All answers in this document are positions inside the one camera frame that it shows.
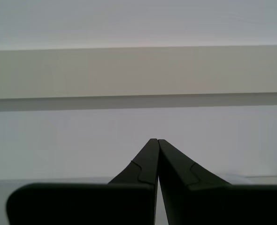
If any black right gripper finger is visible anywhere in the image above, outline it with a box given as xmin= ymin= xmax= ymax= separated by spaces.
xmin=6 ymin=138 xmax=159 ymax=225
xmin=158 ymin=139 xmax=277 ymax=225

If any beige horizontal wall panel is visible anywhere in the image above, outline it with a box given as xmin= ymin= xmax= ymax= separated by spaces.
xmin=0 ymin=45 xmax=277 ymax=99

